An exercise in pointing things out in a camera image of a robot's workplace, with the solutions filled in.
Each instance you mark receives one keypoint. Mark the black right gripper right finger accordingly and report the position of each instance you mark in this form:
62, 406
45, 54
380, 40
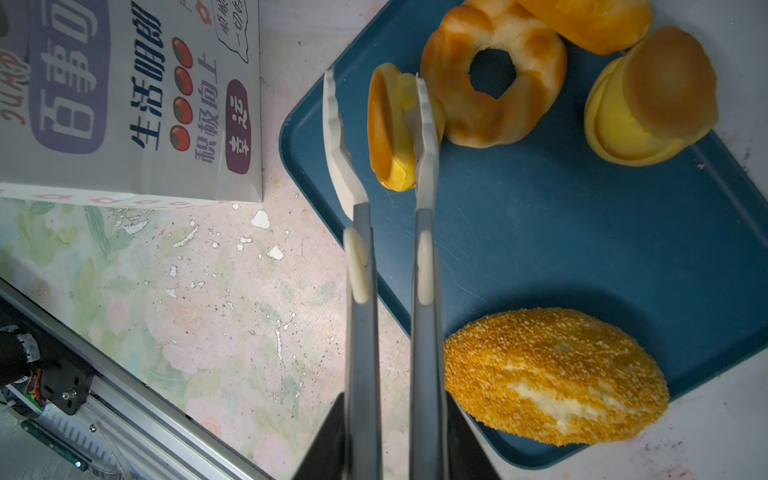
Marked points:
466, 458

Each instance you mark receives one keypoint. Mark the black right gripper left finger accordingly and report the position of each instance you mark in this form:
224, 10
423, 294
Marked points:
324, 459

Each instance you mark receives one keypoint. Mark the white paper bag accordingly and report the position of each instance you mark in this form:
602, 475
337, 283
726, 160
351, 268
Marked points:
144, 103

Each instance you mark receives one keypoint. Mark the large sesame bread loaf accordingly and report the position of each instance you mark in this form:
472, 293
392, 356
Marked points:
557, 376

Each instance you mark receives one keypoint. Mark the small round muffin bread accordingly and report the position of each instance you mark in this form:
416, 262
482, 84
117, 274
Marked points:
650, 104

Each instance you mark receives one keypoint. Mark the long croissant bread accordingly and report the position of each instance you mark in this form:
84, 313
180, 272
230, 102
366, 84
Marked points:
601, 27

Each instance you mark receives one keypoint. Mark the dark teal tray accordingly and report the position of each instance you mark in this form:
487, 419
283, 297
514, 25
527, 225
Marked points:
673, 254

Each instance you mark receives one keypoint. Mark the aluminium rail frame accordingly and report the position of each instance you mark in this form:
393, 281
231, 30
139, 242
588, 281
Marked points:
93, 413

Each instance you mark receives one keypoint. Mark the ring donut bread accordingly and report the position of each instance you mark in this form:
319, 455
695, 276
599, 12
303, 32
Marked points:
495, 69

